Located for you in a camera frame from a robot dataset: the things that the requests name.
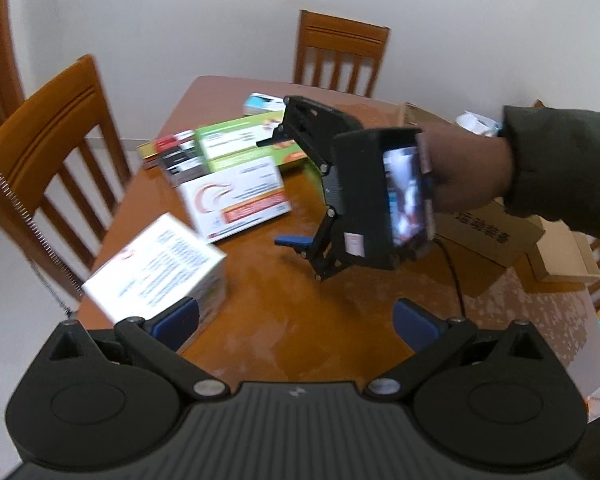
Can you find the person's right forearm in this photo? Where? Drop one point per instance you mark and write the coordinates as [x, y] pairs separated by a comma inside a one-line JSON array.
[[565, 170]]

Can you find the black white box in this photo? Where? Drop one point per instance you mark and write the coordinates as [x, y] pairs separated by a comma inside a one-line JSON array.
[[180, 165]]

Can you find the cardboard box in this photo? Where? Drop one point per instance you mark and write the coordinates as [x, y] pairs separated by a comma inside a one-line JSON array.
[[485, 240]]

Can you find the person's right hand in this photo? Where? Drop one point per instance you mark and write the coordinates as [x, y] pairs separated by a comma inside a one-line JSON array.
[[465, 170]]

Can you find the white teal medicine box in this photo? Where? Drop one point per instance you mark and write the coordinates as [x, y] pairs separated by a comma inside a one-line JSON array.
[[260, 104]]

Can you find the white box red swoosh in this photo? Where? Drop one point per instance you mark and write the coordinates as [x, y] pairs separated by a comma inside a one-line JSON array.
[[155, 265], [240, 200]]

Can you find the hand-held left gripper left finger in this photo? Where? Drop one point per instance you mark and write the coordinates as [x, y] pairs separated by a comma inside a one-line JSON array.
[[175, 322]]

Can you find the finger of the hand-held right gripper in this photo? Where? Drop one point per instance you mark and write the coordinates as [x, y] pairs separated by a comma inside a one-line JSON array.
[[310, 122], [325, 255]]

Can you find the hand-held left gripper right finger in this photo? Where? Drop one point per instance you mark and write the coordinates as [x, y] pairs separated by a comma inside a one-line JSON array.
[[415, 325]]

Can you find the green white box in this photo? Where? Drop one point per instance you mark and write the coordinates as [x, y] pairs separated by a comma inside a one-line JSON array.
[[230, 137]]

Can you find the green orange box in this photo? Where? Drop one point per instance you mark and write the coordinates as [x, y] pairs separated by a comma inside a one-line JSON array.
[[292, 157]]

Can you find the white paper packet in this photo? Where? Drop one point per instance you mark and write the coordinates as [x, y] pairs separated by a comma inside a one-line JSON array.
[[475, 122]]

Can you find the wooden desktop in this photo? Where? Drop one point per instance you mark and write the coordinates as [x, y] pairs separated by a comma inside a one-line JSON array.
[[280, 300]]

